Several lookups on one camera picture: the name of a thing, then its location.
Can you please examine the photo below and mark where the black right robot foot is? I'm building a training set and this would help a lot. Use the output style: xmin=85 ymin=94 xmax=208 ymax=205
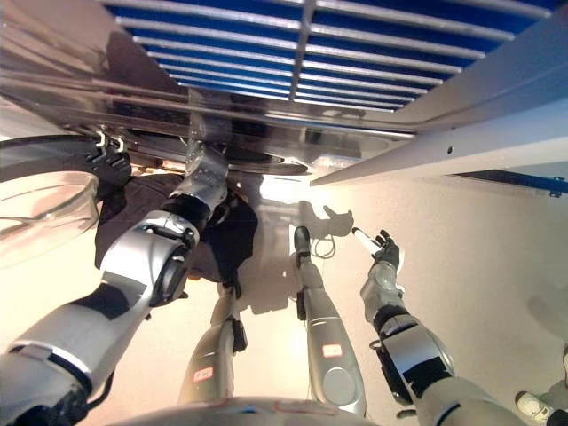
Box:
xmin=293 ymin=225 xmax=314 ymax=259

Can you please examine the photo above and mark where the black garment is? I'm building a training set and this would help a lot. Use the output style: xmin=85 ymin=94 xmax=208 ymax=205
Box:
xmin=95 ymin=172 xmax=259 ymax=285

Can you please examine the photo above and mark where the round glass washing machine door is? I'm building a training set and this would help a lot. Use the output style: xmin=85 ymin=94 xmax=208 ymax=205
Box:
xmin=0 ymin=132 xmax=133 ymax=270

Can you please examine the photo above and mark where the silver left robot leg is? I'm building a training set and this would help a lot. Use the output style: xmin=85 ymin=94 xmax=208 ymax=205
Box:
xmin=177 ymin=279 xmax=249 ymax=406

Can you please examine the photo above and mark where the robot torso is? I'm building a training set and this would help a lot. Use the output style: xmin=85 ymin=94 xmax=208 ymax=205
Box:
xmin=110 ymin=396 xmax=369 ymax=426

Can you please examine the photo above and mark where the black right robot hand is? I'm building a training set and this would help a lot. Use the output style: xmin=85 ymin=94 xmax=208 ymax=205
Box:
xmin=351 ymin=225 xmax=407 ymax=268

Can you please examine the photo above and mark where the thin cable on floor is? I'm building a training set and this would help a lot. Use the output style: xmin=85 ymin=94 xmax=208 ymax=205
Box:
xmin=310 ymin=233 xmax=337 ymax=259

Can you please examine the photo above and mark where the dark grey tumble dryer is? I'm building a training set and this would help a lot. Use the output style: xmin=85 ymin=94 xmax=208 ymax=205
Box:
xmin=0 ymin=0 xmax=560 ymax=138

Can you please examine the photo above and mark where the white shoe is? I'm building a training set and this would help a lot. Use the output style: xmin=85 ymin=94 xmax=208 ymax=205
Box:
xmin=514 ymin=390 xmax=556 ymax=422

